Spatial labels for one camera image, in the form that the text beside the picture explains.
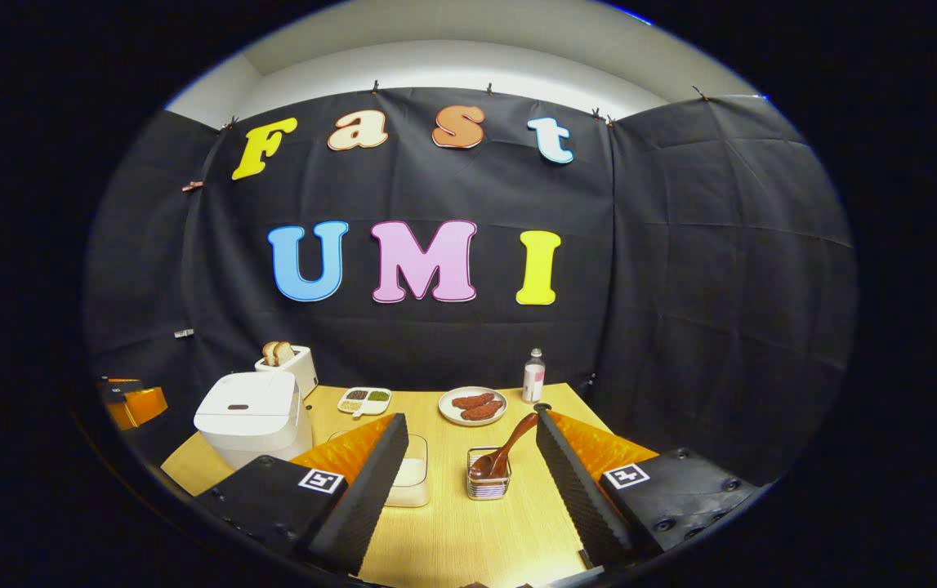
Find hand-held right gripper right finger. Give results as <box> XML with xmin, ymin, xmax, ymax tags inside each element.
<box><xmin>535</xmin><ymin>407</ymin><xmax>763</xmax><ymax>568</ymax></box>

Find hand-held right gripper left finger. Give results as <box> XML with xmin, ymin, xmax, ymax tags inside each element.
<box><xmin>194</xmin><ymin>412</ymin><xmax>410</xmax><ymax>577</ymax></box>

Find brown wooden spoon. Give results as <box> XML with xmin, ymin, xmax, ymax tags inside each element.
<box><xmin>470</xmin><ymin>412</ymin><xmax>540</xmax><ymax>480</ymax></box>

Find wire chopstick holder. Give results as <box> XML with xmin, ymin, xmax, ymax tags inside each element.
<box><xmin>466</xmin><ymin>447</ymin><xmax>512</xmax><ymax>501</ymax></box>

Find white rice cooker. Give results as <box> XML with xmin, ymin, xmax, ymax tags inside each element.
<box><xmin>193</xmin><ymin>372</ymin><xmax>314</xmax><ymax>470</ymax></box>

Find clear plastic rice container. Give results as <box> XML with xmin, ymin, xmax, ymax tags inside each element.
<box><xmin>329</xmin><ymin>431</ymin><xmax>430</xmax><ymax>509</ymax></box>

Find white divided grain dish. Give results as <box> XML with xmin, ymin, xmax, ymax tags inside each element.
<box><xmin>337</xmin><ymin>386</ymin><xmax>393</xmax><ymax>419</ymax></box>

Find small pink label bottle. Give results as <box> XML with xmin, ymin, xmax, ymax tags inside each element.
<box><xmin>522</xmin><ymin>348</ymin><xmax>547</xmax><ymax>403</ymax></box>

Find white round plate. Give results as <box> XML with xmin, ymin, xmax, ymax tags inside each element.
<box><xmin>438</xmin><ymin>386</ymin><xmax>508</xmax><ymax>427</ymax></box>

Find white toaster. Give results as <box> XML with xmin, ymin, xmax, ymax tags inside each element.
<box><xmin>254</xmin><ymin>345</ymin><xmax>319</xmax><ymax>399</ymax></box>

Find black backdrop cloth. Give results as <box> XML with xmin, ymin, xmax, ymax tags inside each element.
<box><xmin>84</xmin><ymin>86</ymin><xmax>857</xmax><ymax>491</ymax></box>

